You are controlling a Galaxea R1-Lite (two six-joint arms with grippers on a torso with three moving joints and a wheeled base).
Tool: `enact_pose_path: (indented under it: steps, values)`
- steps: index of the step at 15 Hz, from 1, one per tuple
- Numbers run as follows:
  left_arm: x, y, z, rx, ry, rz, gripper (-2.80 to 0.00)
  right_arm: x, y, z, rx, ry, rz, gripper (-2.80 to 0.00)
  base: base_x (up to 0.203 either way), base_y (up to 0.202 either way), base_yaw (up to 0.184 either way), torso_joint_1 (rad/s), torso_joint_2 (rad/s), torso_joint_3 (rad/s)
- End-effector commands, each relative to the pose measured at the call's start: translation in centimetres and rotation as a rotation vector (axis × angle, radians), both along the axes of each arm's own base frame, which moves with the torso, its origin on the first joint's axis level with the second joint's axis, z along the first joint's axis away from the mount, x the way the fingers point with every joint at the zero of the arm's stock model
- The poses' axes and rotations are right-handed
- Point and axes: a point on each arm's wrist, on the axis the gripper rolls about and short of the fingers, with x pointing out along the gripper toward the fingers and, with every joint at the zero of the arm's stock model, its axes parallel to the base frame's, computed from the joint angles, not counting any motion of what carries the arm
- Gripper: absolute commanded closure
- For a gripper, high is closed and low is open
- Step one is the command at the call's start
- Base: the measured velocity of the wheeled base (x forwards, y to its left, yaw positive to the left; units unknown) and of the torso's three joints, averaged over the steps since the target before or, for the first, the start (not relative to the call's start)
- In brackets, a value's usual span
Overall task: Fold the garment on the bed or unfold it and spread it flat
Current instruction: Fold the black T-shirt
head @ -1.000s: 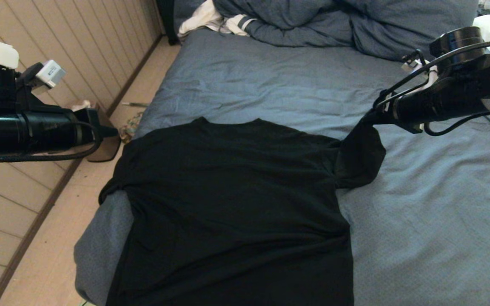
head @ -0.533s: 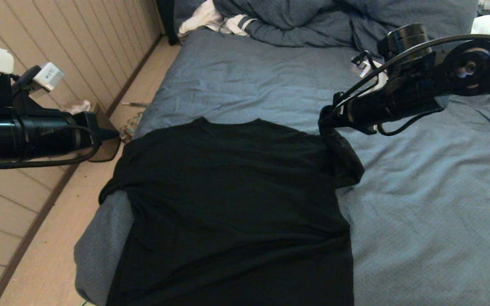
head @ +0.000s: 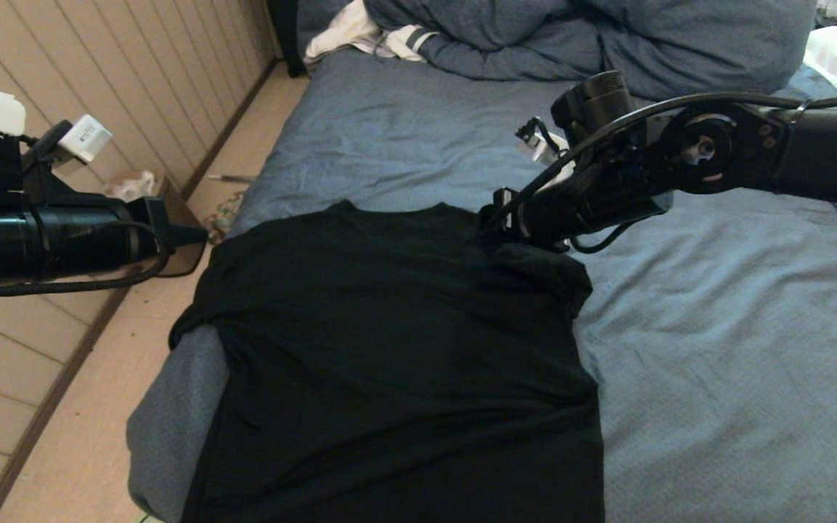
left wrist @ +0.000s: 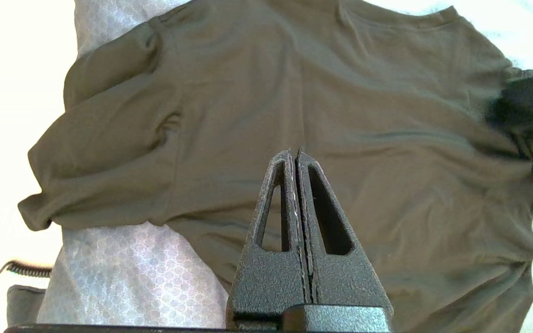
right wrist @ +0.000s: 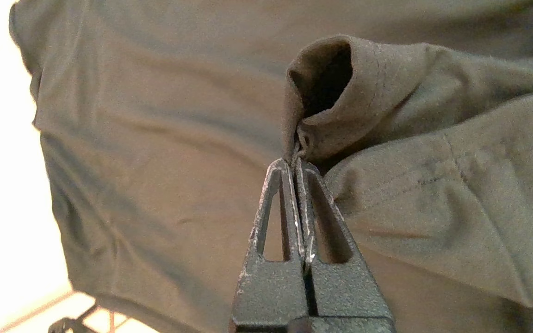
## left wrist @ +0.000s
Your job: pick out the bed with blue sheet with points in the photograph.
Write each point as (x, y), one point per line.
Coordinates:
(132, 277)

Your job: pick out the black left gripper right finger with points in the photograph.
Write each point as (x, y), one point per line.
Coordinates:
(345, 282)

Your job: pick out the black printed t-shirt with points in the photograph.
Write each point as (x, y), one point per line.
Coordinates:
(340, 92)

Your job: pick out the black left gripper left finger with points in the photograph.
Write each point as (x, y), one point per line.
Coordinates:
(266, 286)

